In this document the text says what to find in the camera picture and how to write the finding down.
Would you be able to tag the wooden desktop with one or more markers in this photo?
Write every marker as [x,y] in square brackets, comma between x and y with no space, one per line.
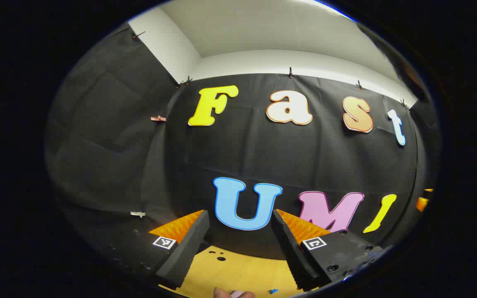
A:
[238,269]

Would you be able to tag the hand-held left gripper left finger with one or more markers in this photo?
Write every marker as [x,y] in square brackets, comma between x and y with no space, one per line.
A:
[189,248]

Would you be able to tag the small pink clip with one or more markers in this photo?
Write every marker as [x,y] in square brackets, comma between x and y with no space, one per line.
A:
[158,118]

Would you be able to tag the small lilac broom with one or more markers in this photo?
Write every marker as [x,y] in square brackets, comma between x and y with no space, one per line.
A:
[242,295]

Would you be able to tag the orange paper trash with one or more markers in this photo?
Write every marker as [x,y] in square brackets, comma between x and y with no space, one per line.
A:
[220,293]

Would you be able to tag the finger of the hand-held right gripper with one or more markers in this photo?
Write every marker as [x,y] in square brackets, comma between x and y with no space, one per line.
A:
[422,203]

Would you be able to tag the black backdrop cloth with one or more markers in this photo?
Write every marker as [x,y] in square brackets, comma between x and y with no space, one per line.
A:
[263,157]

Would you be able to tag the blue paper trash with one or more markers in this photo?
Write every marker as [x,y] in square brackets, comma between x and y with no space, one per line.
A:
[273,291]

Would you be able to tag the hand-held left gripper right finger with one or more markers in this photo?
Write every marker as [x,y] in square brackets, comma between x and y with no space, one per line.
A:
[290,252]

